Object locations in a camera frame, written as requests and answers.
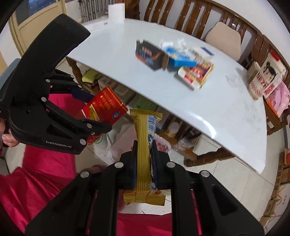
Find white paper roll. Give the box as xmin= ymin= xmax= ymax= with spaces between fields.
xmin=108 ymin=3 xmax=125 ymax=24

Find person left hand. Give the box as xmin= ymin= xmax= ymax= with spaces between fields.
xmin=0 ymin=118 xmax=20 ymax=147

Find white red trash bag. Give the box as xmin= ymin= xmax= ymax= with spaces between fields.
xmin=95 ymin=123 xmax=173 ymax=164

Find brown drink cartons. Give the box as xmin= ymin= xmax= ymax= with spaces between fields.
xmin=247 ymin=61 xmax=260 ymax=83

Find white tissue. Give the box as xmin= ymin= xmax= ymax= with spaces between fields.
xmin=160 ymin=38 xmax=188 ymax=50

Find red cigarette box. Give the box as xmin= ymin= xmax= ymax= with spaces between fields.
xmin=81 ymin=86 xmax=129 ymax=146

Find grey radiator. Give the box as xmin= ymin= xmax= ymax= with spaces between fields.
xmin=78 ymin=0 xmax=111 ymax=23

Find wooden armchair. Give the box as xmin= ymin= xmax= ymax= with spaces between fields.
xmin=258 ymin=33 xmax=290 ymax=136

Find cardboard boxes stack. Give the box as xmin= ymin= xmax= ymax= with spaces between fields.
xmin=260 ymin=149 xmax=289 ymax=233

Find wooden bench sofa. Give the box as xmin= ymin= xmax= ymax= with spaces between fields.
xmin=115 ymin=0 xmax=268 ymax=68

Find beige back cushion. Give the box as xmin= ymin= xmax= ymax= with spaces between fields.
xmin=205 ymin=22 xmax=241 ymax=62

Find yellow maroon medicine box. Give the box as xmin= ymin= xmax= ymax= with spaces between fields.
xmin=177 ymin=60 xmax=215 ymax=89

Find pink plastic bag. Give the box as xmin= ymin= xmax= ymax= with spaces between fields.
xmin=266 ymin=82 xmax=289 ymax=118

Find large cartoon tumbler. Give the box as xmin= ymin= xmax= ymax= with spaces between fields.
xmin=248 ymin=51 xmax=287 ymax=100

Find white blue medicine box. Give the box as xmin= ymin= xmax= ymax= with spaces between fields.
xmin=192 ymin=47 xmax=214 ymax=60

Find black carton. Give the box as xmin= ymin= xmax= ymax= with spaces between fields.
xmin=135 ymin=40 xmax=169 ymax=71

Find blue cartoon medicine box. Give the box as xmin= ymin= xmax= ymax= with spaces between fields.
xmin=165 ymin=47 xmax=197 ymax=68

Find white tissue box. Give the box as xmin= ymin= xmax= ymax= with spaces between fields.
xmin=82 ymin=16 xmax=112 ymax=32

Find yellow snack wrapper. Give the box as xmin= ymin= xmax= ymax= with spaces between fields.
xmin=123 ymin=109 xmax=166 ymax=206

